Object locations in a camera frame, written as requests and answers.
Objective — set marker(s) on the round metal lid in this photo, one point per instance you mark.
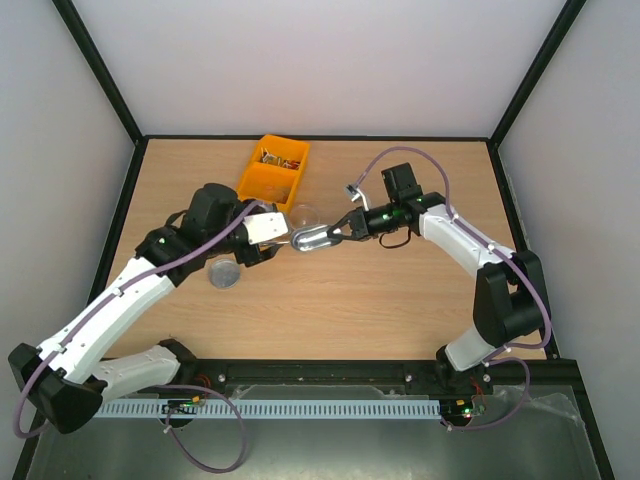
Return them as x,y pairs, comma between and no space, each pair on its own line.
224,274

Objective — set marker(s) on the white slotted cable duct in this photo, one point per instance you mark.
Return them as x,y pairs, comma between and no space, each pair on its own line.
140,408

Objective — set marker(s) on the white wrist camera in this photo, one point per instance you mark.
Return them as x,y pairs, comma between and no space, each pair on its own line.
356,194
265,227

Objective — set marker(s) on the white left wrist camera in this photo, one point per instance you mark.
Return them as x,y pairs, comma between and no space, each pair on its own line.
265,227

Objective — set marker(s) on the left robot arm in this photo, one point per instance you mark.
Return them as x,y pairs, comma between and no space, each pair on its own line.
66,377

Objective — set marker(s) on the black aluminium frame rail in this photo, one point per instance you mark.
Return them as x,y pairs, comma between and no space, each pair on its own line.
421,377

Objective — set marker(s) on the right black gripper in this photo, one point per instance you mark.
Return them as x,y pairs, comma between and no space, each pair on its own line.
358,225

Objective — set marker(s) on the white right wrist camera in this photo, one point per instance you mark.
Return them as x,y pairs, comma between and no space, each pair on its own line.
356,194

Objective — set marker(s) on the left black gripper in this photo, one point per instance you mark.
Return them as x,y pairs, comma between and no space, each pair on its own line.
257,256

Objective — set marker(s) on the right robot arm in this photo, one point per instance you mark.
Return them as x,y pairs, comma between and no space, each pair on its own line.
510,306

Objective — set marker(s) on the clear plastic jar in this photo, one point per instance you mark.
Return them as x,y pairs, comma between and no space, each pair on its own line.
303,215

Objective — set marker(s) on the orange three-compartment bin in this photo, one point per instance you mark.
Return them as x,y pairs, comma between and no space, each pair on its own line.
274,171

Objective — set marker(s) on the metal scoop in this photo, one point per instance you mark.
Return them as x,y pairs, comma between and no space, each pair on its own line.
312,238

